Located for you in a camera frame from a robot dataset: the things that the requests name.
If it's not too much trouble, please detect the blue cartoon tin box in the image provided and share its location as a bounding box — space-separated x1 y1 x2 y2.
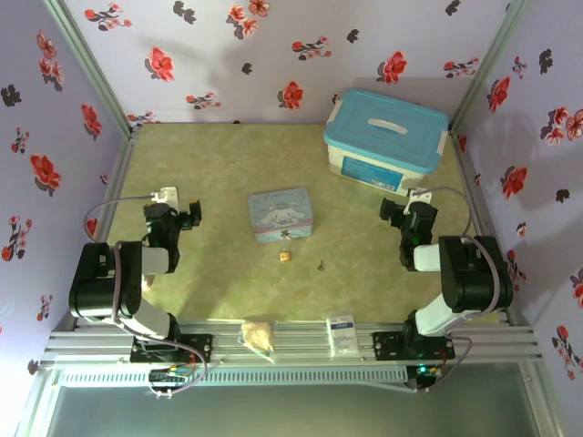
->
248 186 315 245

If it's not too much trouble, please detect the small brass padlock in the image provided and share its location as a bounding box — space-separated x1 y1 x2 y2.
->
278 230 293 264

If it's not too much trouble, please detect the blue-lidded plastic storage box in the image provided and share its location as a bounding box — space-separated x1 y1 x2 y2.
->
323 87 450 198

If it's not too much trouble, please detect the white packet with blue label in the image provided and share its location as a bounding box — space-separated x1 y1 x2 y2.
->
325 311 362 357

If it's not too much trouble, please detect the clear bag with beige contents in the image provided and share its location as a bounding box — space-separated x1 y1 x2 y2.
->
239 320 277 364

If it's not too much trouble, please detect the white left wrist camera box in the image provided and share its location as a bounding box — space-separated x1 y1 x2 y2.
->
150 186 179 206

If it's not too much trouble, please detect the grey right arm cable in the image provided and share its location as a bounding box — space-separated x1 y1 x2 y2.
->
412 185 502 393

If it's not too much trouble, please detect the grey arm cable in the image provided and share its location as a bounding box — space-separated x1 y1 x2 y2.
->
83 194 209 395
412 185 502 393

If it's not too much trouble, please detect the grey left arm cable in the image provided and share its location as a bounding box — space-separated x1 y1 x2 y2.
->
83 194 209 395

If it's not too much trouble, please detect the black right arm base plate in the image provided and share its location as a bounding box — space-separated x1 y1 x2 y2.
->
372 330 456 361

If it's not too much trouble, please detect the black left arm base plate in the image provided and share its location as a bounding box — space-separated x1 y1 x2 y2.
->
130 333 214 364

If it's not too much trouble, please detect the aluminium frame rail with slots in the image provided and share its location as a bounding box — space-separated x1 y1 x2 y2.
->
40 318 546 366

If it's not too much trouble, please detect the white slotted cable duct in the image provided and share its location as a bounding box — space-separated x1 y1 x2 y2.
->
58 367 409 388

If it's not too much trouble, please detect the aluminium corner post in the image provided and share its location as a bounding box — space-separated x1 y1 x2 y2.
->
449 0 535 134
43 0 138 134

